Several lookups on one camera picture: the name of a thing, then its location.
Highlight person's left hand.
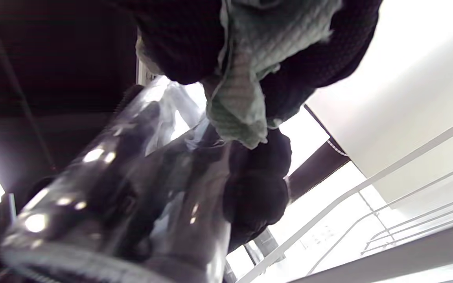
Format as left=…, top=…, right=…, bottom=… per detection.
left=223, top=130, right=292, bottom=252

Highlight person's right hand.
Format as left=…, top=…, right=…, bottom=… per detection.
left=132, top=0, right=383, bottom=123

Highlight green fish scale cleaning cloth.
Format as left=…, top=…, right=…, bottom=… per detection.
left=135, top=0, right=343, bottom=150

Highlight clear glass water cup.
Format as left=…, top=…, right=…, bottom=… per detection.
left=0, top=77, right=232, bottom=283

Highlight white roller blind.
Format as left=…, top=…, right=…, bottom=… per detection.
left=305, top=0, right=453, bottom=205

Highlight black window frame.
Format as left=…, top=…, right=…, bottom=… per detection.
left=246, top=104, right=351, bottom=268

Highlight white wire dish rack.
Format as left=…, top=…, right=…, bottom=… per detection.
left=236, top=112, right=453, bottom=283

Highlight white bead blind chain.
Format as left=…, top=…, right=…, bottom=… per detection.
left=326, top=139, right=350, bottom=158

